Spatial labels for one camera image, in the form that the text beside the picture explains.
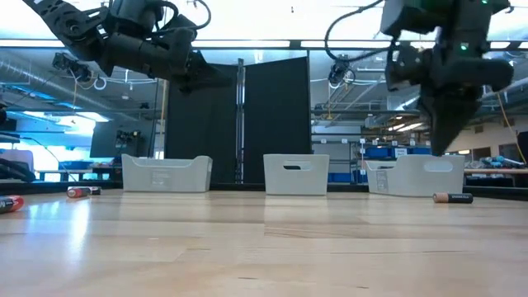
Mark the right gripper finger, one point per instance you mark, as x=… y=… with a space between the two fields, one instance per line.
x=437 y=119
x=455 y=115

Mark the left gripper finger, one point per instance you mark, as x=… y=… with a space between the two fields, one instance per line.
x=198 y=87
x=210 y=68

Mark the copper-top black battery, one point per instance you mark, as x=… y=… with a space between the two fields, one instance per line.
x=453 y=198

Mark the red black battery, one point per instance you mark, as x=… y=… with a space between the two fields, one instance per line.
x=78 y=192
x=10 y=204

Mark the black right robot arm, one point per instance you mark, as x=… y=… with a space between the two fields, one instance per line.
x=412 y=16

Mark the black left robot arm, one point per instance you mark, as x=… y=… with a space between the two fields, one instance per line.
x=70 y=24

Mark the blue storage crate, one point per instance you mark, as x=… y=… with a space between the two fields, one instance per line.
x=346 y=177
x=418 y=151
x=379 y=152

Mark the grey plastic bin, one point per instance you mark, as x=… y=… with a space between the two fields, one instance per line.
x=297 y=181
x=412 y=181
x=165 y=175

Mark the wooden workbench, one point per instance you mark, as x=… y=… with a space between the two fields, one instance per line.
x=495 y=171

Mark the black folding screen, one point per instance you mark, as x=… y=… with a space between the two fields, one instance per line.
x=276 y=123

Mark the black monitor board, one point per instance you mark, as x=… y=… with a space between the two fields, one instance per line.
x=103 y=140

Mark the metal storage shelving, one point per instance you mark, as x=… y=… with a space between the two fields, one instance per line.
x=336 y=150

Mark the blue plastic box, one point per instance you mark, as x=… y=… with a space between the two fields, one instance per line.
x=74 y=165

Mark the wooden post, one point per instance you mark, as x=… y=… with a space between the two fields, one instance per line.
x=163 y=123

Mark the black hanging camera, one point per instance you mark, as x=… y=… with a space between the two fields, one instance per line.
x=68 y=65
x=339 y=71

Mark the black aluminium table frame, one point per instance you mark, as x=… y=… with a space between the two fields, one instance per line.
x=235 y=187

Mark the silver ventilation duct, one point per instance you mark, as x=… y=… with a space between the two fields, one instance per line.
x=24 y=76

